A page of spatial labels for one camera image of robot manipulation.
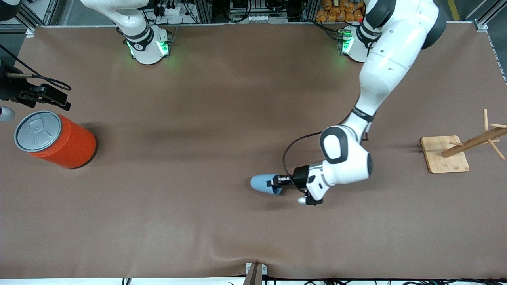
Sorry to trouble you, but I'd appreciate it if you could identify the light blue plastic cup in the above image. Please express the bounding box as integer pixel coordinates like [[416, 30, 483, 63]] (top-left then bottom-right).
[[250, 174, 283, 196]]

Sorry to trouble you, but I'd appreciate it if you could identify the wooden cup rack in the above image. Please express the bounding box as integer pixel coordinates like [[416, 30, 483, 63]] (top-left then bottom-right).
[[420, 109, 507, 174]]

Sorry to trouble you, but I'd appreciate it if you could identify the orange can with grey lid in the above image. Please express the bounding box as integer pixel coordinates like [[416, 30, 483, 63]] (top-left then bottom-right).
[[14, 111, 97, 169]]

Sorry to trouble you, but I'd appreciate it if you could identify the brown table cover cloth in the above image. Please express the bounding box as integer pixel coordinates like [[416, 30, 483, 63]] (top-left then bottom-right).
[[0, 22, 507, 279]]

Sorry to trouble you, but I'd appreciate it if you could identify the white socket strip with plugs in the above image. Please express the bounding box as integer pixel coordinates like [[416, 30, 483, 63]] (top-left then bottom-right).
[[156, 1, 187, 16]]

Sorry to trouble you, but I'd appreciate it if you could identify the white power strip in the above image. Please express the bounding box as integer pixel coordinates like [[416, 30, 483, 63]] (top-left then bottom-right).
[[248, 14, 288, 23]]

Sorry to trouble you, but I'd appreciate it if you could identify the orange packaged goods pile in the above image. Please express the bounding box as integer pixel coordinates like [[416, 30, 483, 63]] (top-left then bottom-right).
[[316, 0, 365, 23]]

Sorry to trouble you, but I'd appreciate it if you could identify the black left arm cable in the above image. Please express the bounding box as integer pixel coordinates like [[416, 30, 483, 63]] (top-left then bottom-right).
[[282, 131, 324, 184]]

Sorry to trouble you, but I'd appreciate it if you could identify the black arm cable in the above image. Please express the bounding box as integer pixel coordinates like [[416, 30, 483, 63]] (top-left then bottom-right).
[[282, 131, 324, 184], [0, 44, 72, 91]]

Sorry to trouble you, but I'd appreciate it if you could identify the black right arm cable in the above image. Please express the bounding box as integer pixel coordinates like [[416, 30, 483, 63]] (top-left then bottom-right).
[[0, 44, 72, 91]]

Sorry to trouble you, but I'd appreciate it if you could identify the aluminium frame profile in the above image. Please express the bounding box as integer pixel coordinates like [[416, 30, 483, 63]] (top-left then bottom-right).
[[473, 0, 507, 32], [16, 0, 60, 33]]

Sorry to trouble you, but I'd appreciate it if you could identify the metal clamp bracket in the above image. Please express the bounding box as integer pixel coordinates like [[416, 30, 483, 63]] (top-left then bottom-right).
[[242, 262, 268, 285]]

